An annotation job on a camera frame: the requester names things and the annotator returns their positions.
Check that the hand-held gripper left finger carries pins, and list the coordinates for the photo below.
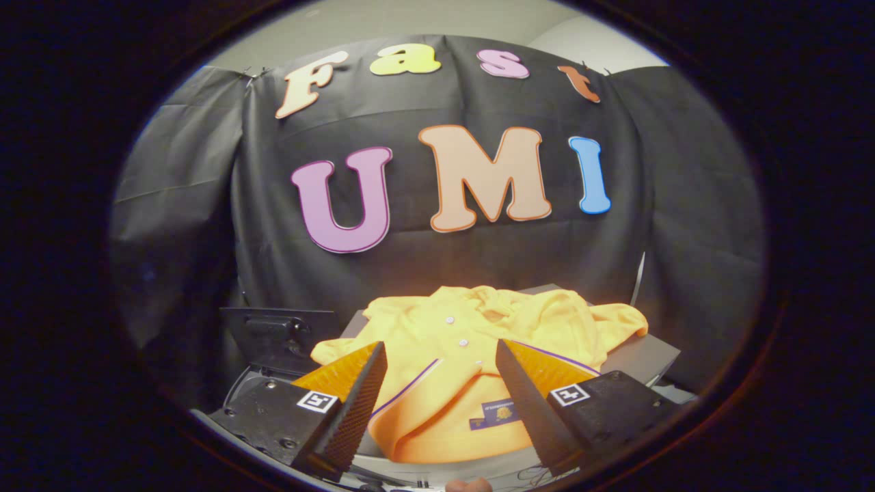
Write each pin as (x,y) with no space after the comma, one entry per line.
(355,410)

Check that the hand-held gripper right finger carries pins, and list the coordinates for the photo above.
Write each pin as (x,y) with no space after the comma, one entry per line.
(530,410)

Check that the orange polo shirt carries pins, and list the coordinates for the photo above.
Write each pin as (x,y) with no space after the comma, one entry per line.
(451,355)

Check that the white cabinet with grey top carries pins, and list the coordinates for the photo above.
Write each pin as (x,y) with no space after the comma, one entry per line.
(642,355)

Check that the black backdrop cloth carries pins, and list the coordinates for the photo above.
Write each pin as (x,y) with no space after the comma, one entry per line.
(444,266)

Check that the thin metal stand pole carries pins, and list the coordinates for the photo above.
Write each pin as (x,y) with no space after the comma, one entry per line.
(639,277)

